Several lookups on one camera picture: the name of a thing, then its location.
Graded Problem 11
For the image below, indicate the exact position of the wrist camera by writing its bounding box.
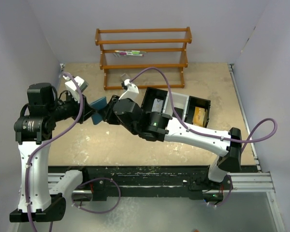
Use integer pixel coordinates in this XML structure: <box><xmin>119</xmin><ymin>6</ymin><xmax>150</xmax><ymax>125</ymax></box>
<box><xmin>63</xmin><ymin>76</ymin><xmax>88</xmax><ymax>103</ymax></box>
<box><xmin>119</xmin><ymin>79</ymin><xmax>139</xmax><ymax>101</ymax></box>

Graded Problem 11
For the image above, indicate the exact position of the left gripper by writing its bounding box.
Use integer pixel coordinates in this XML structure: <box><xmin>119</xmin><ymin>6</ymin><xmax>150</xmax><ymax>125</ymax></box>
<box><xmin>47</xmin><ymin>90</ymin><xmax>98</xmax><ymax>124</ymax></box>

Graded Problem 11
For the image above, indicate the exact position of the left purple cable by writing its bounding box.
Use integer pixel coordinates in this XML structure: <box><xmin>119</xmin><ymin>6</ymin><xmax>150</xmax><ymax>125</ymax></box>
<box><xmin>25</xmin><ymin>72</ymin><xmax>123</xmax><ymax>232</ymax></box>

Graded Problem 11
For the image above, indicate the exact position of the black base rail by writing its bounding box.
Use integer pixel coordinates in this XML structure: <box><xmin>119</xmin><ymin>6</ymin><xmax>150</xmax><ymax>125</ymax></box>
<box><xmin>48</xmin><ymin>166</ymin><xmax>233</xmax><ymax>202</ymax></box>

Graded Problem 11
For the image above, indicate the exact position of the blue card holder wallet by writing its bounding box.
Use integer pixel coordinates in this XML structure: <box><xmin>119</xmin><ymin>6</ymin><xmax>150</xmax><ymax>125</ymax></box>
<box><xmin>89</xmin><ymin>97</ymin><xmax>107</xmax><ymax>125</ymax></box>

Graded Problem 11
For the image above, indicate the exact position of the wooden three-tier shelf rack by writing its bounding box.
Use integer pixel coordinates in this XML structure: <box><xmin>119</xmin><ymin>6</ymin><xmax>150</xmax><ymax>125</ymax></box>
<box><xmin>95</xmin><ymin>26</ymin><xmax>192</xmax><ymax>91</ymax></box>

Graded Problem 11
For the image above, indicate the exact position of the white card in tray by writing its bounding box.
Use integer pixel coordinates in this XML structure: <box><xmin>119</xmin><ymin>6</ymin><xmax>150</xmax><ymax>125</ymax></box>
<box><xmin>152</xmin><ymin>98</ymin><xmax>164</xmax><ymax>112</ymax></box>

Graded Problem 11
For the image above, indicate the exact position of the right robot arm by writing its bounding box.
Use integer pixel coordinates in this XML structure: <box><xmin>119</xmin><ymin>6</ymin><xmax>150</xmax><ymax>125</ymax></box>
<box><xmin>101</xmin><ymin>95</ymin><xmax>241</xmax><ymax>189</ymax></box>

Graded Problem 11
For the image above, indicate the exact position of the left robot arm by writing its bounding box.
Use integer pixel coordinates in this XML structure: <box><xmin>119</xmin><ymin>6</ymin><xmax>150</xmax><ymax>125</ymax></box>
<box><xmin>9</xmin><ymin>80</ymin><xmax>91</xmax><ymax>222</ymax></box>

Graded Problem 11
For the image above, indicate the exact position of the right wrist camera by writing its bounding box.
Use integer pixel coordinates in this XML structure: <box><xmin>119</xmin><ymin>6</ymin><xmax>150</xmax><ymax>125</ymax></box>
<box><xmin>119</xmin><ymin>79</ymin><xmax>139</xmax><ymax>101</ymax></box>

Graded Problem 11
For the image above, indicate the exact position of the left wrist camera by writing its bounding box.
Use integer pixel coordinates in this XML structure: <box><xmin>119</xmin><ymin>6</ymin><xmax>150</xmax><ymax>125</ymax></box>
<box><xmin>63</xmin><ymin>76</ymin><xmax>88</xmax><ymax>103</ymax></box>

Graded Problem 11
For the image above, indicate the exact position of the black and white organizer tray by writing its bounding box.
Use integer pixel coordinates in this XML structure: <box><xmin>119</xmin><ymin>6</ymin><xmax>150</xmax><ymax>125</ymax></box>
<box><xmin>141</xmin><ymin>87</ymin><xmax>211</xmax><ymax>128</ymax></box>

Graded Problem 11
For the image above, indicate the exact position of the green marker pen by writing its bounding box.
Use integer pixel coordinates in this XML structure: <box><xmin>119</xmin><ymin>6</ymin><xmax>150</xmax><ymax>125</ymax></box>
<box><xmin>125</xmin><ymin>50</ymin><xmax>146</xmax><ymax>54</ymax></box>

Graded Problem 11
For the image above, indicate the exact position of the small clear plastic box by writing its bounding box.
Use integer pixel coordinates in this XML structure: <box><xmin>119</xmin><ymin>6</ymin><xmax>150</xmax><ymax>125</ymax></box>
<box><xmin>120</xmin><ymin>73</ymin><xmax>131</xmax><ymax>82</ymax></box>

